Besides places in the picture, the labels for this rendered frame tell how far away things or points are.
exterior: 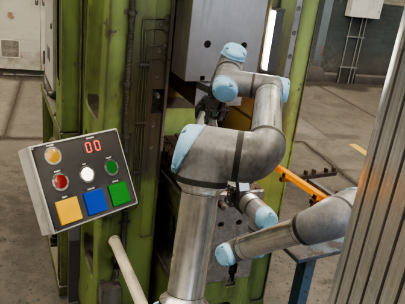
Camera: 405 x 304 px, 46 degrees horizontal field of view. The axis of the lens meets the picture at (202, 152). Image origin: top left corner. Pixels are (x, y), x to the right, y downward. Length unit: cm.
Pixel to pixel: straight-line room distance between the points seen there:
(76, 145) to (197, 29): 59
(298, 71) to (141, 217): 94
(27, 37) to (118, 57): 533
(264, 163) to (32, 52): 627
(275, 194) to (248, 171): 135
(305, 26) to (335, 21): 679
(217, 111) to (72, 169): 51
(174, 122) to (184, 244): 134
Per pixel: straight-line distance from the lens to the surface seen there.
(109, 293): 222
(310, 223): 133
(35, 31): 709
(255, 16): 184
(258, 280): 263
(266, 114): 118
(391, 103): 76
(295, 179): 208
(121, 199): 167
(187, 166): 103
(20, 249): 323
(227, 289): 226
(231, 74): 139
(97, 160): 165
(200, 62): 178
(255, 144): 102
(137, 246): 218
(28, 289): 290
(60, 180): 156
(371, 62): 951
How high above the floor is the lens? 178
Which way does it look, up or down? 22 degrees down
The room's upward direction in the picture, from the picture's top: 7 degrees clockwise
